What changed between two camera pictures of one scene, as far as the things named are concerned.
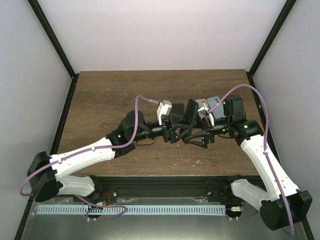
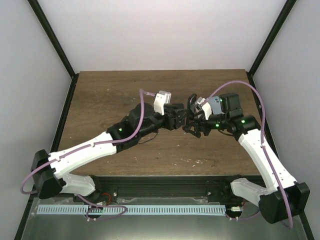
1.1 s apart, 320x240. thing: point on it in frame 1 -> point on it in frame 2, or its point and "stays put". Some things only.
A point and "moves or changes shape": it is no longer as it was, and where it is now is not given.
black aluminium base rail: (111, 188) stays put
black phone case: (191, 116) moves or changes shape
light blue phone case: (218, 110) stays put
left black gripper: (171, 134) -> (176, 123)
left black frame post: (39, 13) stays put
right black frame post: (282, 16) stays put
